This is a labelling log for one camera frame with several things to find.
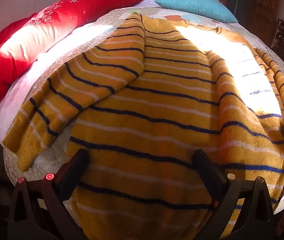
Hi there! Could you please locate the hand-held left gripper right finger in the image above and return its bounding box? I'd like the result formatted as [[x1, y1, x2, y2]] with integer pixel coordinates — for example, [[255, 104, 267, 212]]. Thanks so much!
[[193, 149, 275, 240]]

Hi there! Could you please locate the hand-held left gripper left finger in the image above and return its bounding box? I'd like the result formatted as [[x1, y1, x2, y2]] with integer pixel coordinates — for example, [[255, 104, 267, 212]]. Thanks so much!
[[7, 149, 90, 240]]

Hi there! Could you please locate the yellow striped sweater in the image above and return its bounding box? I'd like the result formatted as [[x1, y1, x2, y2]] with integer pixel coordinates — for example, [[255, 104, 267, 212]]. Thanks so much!
[[2, 12, 284, 240]]

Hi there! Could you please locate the patchwork heart quilt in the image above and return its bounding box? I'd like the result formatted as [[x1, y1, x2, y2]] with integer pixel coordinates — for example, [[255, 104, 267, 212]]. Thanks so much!
[[3, 6, 284, 215]]

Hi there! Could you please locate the brown wooden door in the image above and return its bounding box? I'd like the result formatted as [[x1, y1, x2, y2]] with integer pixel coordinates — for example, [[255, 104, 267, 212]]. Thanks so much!
[[247, 0, 280, 33]]

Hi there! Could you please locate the teal knitted pillow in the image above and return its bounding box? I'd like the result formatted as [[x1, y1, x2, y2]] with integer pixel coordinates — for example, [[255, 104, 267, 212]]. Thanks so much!
[[154, 0, 239, 24]]

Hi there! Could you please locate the white round headboard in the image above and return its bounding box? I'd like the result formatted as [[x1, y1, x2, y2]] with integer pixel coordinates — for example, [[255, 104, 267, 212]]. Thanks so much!
[[0, 0, 67, 34]]

